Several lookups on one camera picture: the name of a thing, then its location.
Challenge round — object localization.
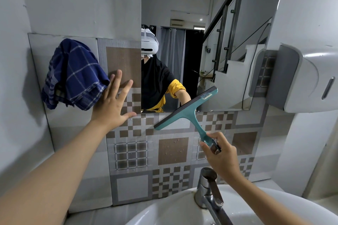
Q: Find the blue plaid cloth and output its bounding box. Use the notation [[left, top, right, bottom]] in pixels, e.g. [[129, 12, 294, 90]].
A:
[[41, 38, 110, 111]]

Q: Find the teal squeegee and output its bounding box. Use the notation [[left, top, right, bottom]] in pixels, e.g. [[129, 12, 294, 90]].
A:
[[154, 86, 222, 155]]

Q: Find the person's left forearm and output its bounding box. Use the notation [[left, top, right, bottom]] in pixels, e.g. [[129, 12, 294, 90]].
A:
[[0, 121, 106, 225]]

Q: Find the person's left hand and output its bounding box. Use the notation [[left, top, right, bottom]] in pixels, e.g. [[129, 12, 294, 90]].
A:
[[90, 69, 137, 132]]

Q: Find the chrome faucet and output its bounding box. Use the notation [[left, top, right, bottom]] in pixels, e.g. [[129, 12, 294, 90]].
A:
[[194, 167, 234, 225]]

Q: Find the person's right forearm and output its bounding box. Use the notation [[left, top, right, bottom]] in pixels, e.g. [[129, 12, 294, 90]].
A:
[[228, 173, 315, 225]]

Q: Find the white ceramic sink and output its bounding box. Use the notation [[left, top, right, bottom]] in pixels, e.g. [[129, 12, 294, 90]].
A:
[[126, 184, 338, 225]]

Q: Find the person's right hand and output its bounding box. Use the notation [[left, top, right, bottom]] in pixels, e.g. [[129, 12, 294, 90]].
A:
[[199, 131, 243, 183]]

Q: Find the white paper towel dispenser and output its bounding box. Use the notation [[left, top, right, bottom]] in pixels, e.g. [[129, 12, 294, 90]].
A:
[[265, 44, 338, 113]]

